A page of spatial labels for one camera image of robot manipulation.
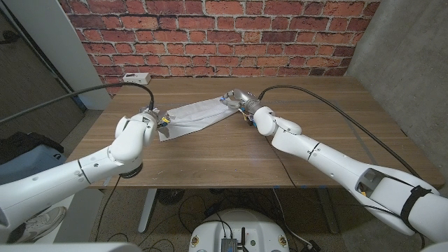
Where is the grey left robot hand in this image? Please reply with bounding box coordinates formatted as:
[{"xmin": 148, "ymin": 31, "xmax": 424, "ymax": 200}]
[{"xmin": 139, "ymin": 106, "xmax": 171, "ymax": 139}]

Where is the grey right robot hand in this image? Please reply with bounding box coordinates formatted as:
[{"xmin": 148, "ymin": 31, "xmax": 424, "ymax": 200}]
[{"xmin": 219, "ymin": 87, "xmax": 263, "ymax": 115}]

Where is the white handkerchief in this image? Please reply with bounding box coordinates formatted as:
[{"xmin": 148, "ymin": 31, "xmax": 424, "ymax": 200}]
[{"xmin": 157, "ymin": 96, "xmax": 239, "ymax": 143}]

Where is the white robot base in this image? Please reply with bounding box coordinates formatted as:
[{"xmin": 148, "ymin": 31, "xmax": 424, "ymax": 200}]
[{"xmin": 188, "ymin": 209, "xmax": 291, "ymax": 252}]

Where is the silver box on robot base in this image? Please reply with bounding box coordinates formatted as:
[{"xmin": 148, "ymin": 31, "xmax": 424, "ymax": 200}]
[{"xmin": 220, "ymin": 237, "xmax": 239, "ymax": 252}]

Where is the white power strip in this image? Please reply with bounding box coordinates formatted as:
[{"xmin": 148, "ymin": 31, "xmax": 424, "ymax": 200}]
[{"xmin": 122, "ymin": 72, "xmax": 152, "ymax": 86}]

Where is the brick print backdrop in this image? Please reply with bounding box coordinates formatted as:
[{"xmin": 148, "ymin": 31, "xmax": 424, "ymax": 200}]
[{"xmin": 57, "ymin": 0, "xmax": 382, "ymax": 97}]

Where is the black round fan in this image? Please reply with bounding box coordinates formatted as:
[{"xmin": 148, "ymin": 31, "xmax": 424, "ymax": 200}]
[{"xmin": 156, "ymin": 188, "xmax": 186, "ymax": 207}]

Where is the metal table leg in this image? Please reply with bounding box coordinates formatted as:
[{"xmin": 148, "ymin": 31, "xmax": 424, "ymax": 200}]
[
  {"xmin": 316, "ymin": 188, "xmax": 339, "ymax": 235},
  {"xmin": 137, "ymin": 188, "xmax": 158, "ymax": 235}
]

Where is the black bag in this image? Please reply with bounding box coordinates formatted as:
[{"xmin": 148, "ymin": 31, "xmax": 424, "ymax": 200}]
[{"xmin": 0, "ymin": 132, "xmax": 66, "ymax": 164}]

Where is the white robot torso rim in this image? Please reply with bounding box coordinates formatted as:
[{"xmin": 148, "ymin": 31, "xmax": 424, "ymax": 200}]
[{"xmin": 0, "ymin": 241, "xmax": 143, "ymax": 252}]

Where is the white sneaker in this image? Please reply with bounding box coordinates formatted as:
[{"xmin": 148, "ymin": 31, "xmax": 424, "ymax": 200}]
[{"xmin": 6, "ymin": 206, "xmax": 67, "ymax": 244}]

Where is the black power adapter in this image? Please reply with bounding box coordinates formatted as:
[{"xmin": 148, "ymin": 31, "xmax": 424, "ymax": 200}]
[{"xmin": 300, "ymin": 239, "xmax": 321, "ymax": 252}]

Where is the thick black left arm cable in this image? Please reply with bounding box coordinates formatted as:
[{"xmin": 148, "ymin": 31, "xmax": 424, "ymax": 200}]
[{"xmin": 0, "ymin": 82, "xmax": 155, "ymax": 124}]

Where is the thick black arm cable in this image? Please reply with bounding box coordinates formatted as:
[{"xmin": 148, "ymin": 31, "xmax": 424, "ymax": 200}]
[
  {"xmin": 258, "ymin": 85, "xmax": 426, "ymax": 251},
  {"xmin": 0, "ymin": 82, "xmax": 155, "ymax": 124}
]

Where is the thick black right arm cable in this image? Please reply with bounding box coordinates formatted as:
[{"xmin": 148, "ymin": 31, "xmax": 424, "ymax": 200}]
[{"xmin": 258, "ymin": 85, "xmax": 426, "ymax": 251}]

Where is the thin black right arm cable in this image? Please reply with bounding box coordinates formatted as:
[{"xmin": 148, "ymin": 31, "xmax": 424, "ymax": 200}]
[{"xmin": 267, "ymin": 136, "xmax": 402, "ymax": 220}]

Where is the white wall column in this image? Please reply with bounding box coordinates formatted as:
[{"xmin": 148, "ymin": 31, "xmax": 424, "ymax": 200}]
[{"xmin": 3, "ymin": 0, "xmax": 113, "ymax": 110}]

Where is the white floor cable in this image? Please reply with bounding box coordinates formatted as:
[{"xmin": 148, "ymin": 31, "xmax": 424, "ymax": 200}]
[{"xmin": 272, "ymin": 188, "xmax": 313, "ymax": 248}]

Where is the black door handle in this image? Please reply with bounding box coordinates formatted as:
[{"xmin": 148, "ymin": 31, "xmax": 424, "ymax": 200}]
[{"xmin": 0, "ymin": 30, "xmax": 21, "ymax": 46}]

